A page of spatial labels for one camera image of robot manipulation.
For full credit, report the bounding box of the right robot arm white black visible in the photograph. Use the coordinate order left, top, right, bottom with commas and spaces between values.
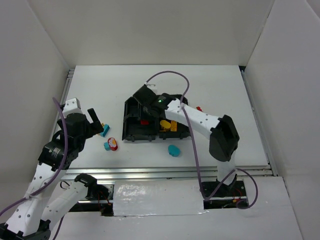
133, 84, 240, 188

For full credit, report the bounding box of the red flower lego brick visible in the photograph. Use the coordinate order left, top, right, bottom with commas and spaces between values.
107, 137, 118, 151

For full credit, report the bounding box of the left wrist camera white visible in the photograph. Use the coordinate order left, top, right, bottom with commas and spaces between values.
62, 97, 83, 118

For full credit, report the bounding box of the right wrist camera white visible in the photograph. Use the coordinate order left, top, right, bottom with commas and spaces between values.
145, 83, 158, 93

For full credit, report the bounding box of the orange flat lego plate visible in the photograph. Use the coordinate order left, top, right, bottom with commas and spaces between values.
170, 120, 178, 132

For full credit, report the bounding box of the black four compartment tray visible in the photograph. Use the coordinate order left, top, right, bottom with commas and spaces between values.
122, 96, 190, 142

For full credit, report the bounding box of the white foil covered board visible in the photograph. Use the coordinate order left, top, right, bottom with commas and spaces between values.
113, 180, 205, 217

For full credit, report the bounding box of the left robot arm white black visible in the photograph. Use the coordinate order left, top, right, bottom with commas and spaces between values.
0, 108, 109, 240

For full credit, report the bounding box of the yellow rounded lego brick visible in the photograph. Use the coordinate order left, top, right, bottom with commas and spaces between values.
159, 119, 171, 132

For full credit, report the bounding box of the aluminium frame rail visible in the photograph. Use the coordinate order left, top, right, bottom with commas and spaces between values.
62, 165, 274, 181

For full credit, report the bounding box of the teal rounded lego brick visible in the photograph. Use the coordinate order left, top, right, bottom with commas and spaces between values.
167, 144, 181, 158

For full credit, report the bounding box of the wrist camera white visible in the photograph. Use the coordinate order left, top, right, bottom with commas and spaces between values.
145, 83, 158, 93
62, 97, 83, 118

